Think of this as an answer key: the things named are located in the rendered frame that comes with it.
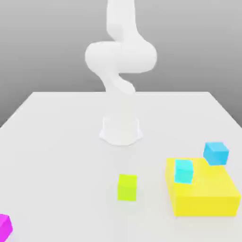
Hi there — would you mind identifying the small blue cube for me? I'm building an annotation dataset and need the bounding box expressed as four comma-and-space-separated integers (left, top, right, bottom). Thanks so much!
203, 142, 230, 166

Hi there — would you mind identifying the small magenta cube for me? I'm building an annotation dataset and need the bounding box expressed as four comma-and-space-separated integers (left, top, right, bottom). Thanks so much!
0, 214, 14, 242

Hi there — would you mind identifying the small cyan cube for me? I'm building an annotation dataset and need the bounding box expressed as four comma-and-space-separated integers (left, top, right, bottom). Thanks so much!
174, 159, 194, 184

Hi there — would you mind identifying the large yellow box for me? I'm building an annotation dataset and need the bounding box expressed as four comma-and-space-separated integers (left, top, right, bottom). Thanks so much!
165, 157, 242, 217

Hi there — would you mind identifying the small lime cube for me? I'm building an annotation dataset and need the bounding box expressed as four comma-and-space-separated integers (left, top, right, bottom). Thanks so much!
117, 174, 138, 202

